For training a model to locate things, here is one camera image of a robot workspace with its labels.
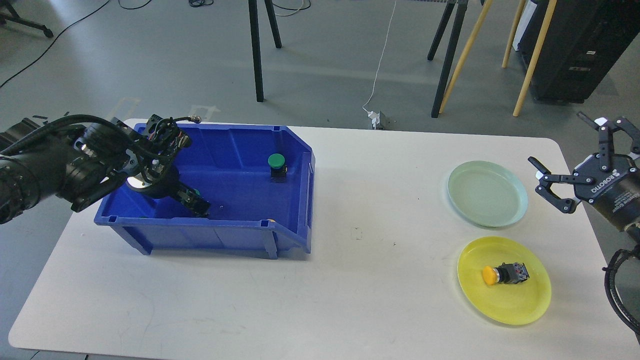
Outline grey floor socket box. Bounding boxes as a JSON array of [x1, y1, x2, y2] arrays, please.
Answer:
[[367, 111, 393, 130]]

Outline yellow plate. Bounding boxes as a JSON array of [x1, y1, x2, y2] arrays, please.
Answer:
[[457, 235, 553, 325]]

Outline green push button back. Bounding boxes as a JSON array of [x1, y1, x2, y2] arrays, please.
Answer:
[[267, 153, 288, 183]]

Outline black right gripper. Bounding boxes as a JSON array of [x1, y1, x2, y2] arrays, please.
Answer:
[[528, 111, 640, 233]]

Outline light green plate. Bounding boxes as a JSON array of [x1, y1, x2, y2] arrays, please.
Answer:
[[446, 161, 529, 228]]

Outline wooden easel legs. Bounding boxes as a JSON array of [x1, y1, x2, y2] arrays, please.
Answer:
[[439, 0, 558, 118]]

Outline black tripod stand left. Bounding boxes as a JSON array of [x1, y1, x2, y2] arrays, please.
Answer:
[[247, 0, 282, 103]]

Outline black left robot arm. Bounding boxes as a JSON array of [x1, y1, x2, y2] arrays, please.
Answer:
[[0, 114, 210, 224]]

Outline white cable on floor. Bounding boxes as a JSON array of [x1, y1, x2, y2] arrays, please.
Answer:
[[362, 0, 399, 115]]

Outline black stand base corner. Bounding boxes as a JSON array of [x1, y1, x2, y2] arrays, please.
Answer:
[[0, 0, 54, 39]]

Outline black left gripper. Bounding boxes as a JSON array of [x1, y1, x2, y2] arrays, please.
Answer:
[[126, 165, 211, 218]]

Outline black tripod stand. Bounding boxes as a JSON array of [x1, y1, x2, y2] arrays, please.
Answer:
[[247, 0, 282, 103], [427, 0, 469, 119]]

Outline black cabinet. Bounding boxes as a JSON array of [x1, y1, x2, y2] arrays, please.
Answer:
[[530, 0, 640, 104]]

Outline blue plastic bin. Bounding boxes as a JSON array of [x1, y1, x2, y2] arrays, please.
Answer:
[[94, 123, 315, 259]]

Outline black floor cable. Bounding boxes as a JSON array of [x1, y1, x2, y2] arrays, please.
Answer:
[[0, 0, 111, 90]]

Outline black tripod stand right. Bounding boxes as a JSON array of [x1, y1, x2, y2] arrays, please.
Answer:
[[427, 0, 469, 119]]

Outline yellow push button front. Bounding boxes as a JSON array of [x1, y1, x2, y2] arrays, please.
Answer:
[[481, 262, 530, 286]]

